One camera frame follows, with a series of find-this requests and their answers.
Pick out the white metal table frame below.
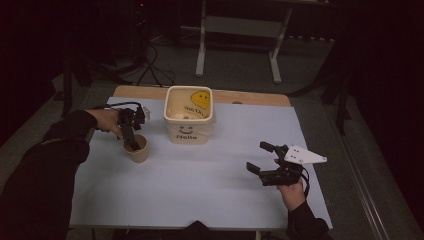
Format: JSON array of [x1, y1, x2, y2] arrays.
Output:
[[194, 0, 295, 85]]

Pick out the person's left hand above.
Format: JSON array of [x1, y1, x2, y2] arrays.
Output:
[[85, 108, 124, 140]]

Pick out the pale blue table mat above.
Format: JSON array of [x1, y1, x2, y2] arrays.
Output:
[[69, 96, 334, 231]]

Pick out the metal floor rail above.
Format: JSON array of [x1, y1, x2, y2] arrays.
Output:
[[326, 105, 392, 240]]

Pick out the yellow smiley bin liner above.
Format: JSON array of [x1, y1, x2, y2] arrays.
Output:
[[166, 88, 213, 121]]

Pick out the brown paper cup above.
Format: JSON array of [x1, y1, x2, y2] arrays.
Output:
[[122, 133, 150, 164]]

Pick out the black floor cables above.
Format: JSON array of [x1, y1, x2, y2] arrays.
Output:
[[135, 42, 177, 88]]

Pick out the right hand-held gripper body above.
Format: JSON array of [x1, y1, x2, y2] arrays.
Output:
[[260, 143, 328, 188]]

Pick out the cream bin with smiley print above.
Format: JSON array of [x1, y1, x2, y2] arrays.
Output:
[[162, 85, 216, 146]]

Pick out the black device with red light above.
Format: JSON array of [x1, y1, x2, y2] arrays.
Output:
[[131, 0, 150, 63]]

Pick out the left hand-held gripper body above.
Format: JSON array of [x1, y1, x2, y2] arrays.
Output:
[[117, 105, 151, 133]]

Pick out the black metal stand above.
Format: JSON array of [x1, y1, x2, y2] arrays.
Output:
[[60, 29, 134, 118], [288, 33, 353, 136]]

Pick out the person's right hand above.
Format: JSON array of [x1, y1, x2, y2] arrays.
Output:
[[273, 158, 308, 213]]

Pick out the left hand-held gripper cable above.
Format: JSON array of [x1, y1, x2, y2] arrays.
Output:
[[89, 101, 144, 112]]

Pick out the hand-held gripper cable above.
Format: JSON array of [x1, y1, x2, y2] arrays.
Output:
[[299, 165, 312, 199], [89, 101, 144, 112]]

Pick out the right hand-held gripper cable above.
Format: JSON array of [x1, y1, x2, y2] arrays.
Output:
[[299, 165, 312, 199]]

